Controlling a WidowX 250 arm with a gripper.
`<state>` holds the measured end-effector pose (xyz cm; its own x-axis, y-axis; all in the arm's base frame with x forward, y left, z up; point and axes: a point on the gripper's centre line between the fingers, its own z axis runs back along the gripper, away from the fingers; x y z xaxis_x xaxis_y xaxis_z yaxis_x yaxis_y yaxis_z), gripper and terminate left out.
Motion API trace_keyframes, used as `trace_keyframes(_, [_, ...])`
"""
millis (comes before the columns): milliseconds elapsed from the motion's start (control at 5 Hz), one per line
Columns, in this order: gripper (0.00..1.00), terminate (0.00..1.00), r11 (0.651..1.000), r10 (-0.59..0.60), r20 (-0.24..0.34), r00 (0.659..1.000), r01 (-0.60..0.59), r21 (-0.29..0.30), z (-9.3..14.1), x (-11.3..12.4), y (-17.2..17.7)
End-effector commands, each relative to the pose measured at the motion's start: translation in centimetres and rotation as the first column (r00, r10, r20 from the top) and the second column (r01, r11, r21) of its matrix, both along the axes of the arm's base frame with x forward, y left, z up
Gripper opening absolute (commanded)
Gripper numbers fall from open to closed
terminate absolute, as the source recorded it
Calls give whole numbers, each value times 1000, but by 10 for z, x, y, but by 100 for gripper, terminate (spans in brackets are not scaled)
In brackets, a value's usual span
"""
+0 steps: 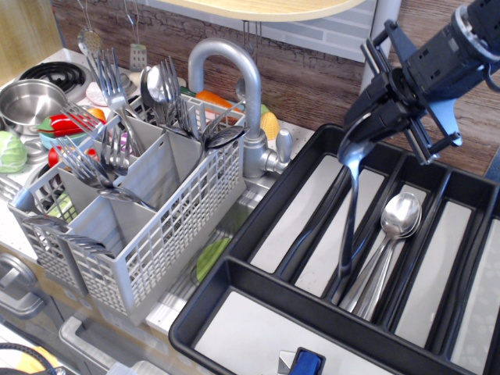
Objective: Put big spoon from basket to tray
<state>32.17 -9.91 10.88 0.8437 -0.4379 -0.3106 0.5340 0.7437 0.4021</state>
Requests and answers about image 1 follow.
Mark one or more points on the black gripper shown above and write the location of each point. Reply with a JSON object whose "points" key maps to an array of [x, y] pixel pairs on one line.
{"points": [[392, 103]]}

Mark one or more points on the big steel spoon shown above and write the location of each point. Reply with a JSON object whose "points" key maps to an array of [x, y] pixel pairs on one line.
{"points": [[353, 149]]}

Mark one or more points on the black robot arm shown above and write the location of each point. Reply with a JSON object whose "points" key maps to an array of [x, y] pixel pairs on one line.
{"points": [[460, 56]]}

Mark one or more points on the steel spoon in tray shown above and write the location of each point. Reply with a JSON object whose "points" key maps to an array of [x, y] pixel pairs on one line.
{"points": [[399, 220]]}

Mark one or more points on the black cutlery tray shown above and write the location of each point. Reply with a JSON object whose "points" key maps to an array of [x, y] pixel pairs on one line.
{"points": [[281, 285]]}

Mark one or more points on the steel spoon back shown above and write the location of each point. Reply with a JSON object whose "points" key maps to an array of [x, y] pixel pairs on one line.
{"points": [[154, 94]]}

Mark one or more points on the grey plastic cutlery basket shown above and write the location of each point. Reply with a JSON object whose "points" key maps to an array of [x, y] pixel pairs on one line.
{"points": [[124, 255]]}

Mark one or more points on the yellow toy corn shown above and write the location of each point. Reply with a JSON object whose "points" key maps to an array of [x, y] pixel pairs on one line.
{"points": [[270, 125]]}

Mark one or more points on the silver toy faucet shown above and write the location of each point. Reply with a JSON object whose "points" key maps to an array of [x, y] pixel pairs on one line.
{"points": [[258, 158]]}

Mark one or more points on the round wooden shelf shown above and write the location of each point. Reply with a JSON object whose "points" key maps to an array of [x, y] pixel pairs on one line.
{"points": [[269, 10]]}

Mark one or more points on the orange toy carrot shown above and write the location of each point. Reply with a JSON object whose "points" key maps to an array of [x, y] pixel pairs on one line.
{"points": [[212, 98]]}

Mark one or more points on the steel forks back cluster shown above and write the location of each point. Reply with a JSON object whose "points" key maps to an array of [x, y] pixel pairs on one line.
{"points": [[178, 116]]}

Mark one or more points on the green toy plate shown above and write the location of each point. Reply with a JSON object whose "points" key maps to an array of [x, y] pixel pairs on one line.
{"points": [[209, 256]]}

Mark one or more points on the hanging steel spatula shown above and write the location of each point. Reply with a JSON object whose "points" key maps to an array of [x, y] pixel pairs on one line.
{"points": [[138, 51]]}

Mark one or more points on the blue object bottom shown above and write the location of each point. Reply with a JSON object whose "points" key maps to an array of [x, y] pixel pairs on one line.
{"points": [[300, 362]]}

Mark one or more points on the steel fork tall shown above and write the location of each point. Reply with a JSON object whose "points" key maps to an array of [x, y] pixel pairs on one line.
{"points": [[104, 65]]}

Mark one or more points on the steel fork left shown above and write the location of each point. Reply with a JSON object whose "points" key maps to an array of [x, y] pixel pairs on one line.
{"points": [[88, 123]]}

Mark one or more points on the hanging steel skimmer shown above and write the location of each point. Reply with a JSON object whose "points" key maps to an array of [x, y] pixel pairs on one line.
{"points": [[88, 39]]}

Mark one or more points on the black stove burner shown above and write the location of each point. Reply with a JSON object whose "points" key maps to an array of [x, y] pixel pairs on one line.
{"points": [[65, 75]]}

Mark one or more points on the steel fork front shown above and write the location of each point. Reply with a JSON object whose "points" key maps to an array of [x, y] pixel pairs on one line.
{"points": [[82, 167]]}

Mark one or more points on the red toy pepper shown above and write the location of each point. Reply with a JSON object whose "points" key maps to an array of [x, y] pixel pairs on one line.
{"points": [[59, 125]]}

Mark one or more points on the steel pot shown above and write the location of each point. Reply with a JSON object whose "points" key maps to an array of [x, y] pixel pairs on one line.
{"points": [[25, 104]]}

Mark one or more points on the green toy cabbage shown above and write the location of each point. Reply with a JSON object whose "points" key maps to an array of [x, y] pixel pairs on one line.
{"points": [[13, 153]]}

